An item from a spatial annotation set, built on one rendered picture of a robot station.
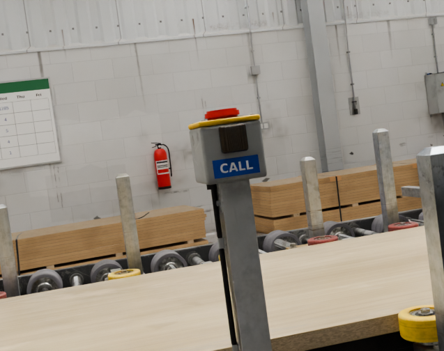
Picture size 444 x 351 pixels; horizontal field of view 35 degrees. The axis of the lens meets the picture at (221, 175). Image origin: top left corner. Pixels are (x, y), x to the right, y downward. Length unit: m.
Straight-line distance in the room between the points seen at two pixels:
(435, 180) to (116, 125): 7.19
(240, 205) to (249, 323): 0.13
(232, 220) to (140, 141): 7.23
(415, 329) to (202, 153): 0.45
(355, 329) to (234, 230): 0.36
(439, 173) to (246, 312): 0.29
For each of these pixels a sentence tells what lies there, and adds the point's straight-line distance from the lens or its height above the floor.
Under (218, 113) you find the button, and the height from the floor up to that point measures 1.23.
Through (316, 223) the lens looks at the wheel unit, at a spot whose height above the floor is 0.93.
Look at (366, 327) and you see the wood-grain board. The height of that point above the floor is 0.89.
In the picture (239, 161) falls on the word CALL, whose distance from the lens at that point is 0.77.
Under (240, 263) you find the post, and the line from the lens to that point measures 0.80.
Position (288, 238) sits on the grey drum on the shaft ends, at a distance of 2.38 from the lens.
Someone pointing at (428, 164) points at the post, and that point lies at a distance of 0.88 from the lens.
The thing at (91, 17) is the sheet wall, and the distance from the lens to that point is 8.13.
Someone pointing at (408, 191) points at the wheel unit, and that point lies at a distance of 2.36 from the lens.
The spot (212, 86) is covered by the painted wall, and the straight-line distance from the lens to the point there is 8.25.
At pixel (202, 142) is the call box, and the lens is 0.76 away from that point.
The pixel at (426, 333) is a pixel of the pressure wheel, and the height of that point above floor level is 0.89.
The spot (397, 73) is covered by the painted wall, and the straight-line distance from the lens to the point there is 9.27.
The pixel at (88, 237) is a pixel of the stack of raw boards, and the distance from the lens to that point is 6.65.
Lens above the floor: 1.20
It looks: 3 degrees down
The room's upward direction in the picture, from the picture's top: 8 degrees counter-clockwise
